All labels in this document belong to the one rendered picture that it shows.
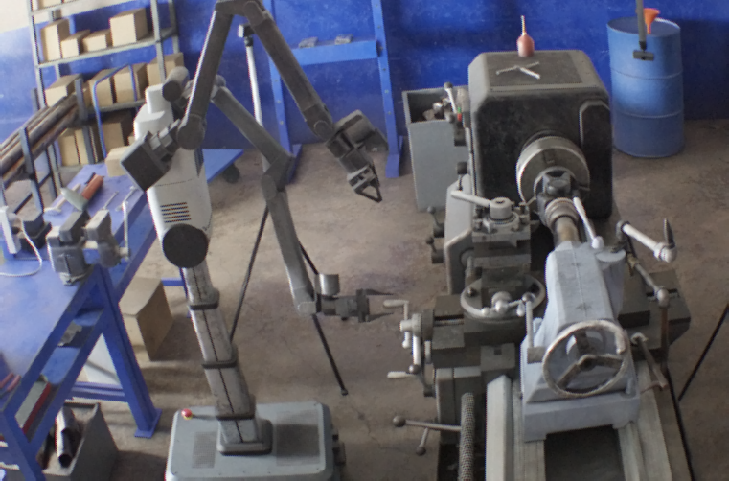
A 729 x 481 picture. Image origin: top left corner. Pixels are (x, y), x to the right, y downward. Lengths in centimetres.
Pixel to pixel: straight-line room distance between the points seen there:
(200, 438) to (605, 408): 170
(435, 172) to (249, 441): 257
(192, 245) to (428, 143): 268
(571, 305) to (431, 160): 318
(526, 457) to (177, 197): 128
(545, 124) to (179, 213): 126
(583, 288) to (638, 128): 384
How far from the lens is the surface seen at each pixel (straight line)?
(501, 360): 244
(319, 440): 320
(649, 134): 596
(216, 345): 294
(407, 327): 264
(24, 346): 298
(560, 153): 290
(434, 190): 527
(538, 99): 305
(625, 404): 216
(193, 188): 263
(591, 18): 641
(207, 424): 337
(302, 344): 426
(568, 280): 222
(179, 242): 271
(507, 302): 243
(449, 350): 252
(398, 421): 258
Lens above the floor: 227
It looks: 23 degrees down
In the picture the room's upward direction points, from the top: 7 degrees counter-clockwise
